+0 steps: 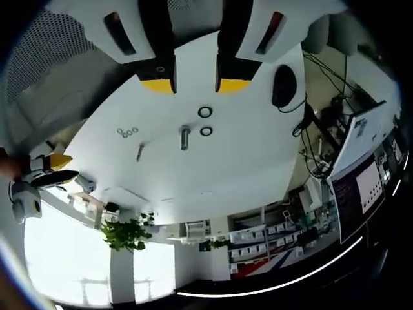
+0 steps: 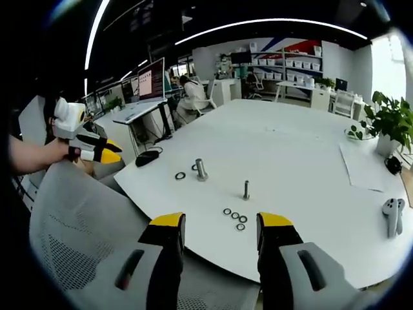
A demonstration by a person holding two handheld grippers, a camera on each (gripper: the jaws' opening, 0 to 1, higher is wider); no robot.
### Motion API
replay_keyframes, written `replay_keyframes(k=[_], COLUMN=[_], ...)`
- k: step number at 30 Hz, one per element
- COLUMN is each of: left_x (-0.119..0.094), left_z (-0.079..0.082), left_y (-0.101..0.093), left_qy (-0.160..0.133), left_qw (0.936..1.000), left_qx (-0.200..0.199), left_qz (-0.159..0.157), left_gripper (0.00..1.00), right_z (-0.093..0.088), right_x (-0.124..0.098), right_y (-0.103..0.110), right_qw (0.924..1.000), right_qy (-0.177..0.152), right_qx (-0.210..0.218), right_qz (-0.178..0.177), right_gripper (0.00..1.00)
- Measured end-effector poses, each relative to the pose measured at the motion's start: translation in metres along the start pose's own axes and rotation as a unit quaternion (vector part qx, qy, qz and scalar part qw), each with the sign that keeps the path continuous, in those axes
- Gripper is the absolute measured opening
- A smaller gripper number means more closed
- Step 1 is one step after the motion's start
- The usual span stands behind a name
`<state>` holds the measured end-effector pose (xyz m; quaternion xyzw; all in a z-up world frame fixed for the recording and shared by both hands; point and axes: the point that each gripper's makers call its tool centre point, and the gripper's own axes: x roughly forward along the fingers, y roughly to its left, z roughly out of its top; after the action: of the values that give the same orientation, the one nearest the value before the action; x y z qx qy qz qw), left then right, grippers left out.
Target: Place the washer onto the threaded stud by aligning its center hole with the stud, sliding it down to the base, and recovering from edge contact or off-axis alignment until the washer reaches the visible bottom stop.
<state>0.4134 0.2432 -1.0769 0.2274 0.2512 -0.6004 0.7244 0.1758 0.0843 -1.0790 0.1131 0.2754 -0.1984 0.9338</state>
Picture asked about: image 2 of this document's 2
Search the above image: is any large potted green plant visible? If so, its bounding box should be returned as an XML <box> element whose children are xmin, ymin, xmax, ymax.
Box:
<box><xmin>360</xmin><ymin>90</ymin><xmax>413</xmax><ymax>158</ymax></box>

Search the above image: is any small plant in glass dish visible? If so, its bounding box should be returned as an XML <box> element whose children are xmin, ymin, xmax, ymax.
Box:
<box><xmin>343</xmin><ymin>124</ymin><xmax>372</xmax><ymax>142</ymax></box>

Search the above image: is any grey mesh office chair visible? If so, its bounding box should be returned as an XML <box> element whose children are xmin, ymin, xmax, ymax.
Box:
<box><xmin>28</xmin><ymin>160</ymin><xmax>262</xmax><ymax>310</ymax></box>

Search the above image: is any person's left hand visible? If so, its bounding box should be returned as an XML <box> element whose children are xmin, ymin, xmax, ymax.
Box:
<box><xmin>48</xmin><ymin>138</ymin><xmax>83</xmax><ymax>163</ymax></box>

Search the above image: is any curved ceiling light strip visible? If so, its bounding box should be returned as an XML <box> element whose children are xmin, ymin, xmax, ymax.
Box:
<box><xmin>174</xmin><ymin>18</ymin><xmax>369</xmax><ymax>47</ymax></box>
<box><xmin>83</xmin><ymin>0</ymin><xmax>111</xmax><ymax>70</ymax></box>

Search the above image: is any white slatted chair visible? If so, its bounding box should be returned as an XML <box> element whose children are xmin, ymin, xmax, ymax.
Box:
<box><xmin>332</xmin><ymin>90</ymin><xmax>358</xmax><ymax>118</ymax></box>

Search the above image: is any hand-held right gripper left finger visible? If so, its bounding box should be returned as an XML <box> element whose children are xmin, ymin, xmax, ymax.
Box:
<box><xmin>80</xmin><ymin>212</ymin><xmax>187</xmax><ymax>310</ymax></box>

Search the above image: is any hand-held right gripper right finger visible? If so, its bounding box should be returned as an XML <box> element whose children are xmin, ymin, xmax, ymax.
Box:
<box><xmin>256</xmin><ymin>211</ymin><xmax>388</xmax><ymax>310</ymax></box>

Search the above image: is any grey game controller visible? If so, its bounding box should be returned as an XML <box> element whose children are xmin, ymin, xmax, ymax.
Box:
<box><xmin>381</xmin><ymin>198</ymin><xmax>399</xmax><ymax>239</ymax></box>
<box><xmin>394</xmin><ymin>198</ymin><xmax>406</xmax><ymax>236</ymax></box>

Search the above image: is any large metal threaded stud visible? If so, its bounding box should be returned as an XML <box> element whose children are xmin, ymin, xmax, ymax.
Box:
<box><xmin>194</xmin><ymin>158</ymin><xmax>209</xmax><ymax>182</ymax></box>

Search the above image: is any white office chair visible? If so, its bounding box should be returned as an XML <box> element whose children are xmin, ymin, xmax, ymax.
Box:
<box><xmin>196</xmin><ymin>79</ymin><xmax>219</xmax><ymax>114</ymax></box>

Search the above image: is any white cabinet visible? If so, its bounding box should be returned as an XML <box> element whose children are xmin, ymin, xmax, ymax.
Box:
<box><xmin>310</xmin><ymin>87</ymin><xmax>332</xmax><ymax>112</ymax></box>

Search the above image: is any small green desk plant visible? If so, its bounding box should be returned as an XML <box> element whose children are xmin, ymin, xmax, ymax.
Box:
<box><xmin>106</xmin><ymin>96</ymin><xmax>125</xmax><ymax>113</ymax></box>

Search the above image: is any white standing desk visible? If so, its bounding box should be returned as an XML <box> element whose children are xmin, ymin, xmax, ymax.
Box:
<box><xmin>112</xmin><ymin>98</ymin><xmax>177</xmax><ymax>145</ymax></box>

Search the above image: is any large computer monitor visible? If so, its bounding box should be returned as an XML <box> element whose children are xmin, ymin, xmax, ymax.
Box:
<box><xmin>137</xmin><ymin>57</ymin><xmax>166</xmax><ymax>103</ymax></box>

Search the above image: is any black coiled cable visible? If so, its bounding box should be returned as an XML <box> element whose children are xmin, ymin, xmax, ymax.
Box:
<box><xmin>384</xmin><ymin>155</ymin><xmax>403</xmax><ymax>176</ymax></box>

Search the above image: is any shelf with white bins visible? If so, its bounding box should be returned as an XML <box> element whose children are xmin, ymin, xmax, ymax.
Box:
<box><xmin>250</xmin><ymin>41</ymin><xmax>323</xmax><ymax>94</ymax></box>

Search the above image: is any white paper sheet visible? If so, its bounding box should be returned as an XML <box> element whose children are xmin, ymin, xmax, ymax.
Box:
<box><xmin>338</xmin><ymin>141</ymin><xmax>401</xmax><ymax>193</ymax></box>

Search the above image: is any black computer mouse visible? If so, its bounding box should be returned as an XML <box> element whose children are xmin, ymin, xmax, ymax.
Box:
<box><xmin>135</xmin><ymin>146</ymin><xmax>165</xmax><ymax>168</ymax></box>

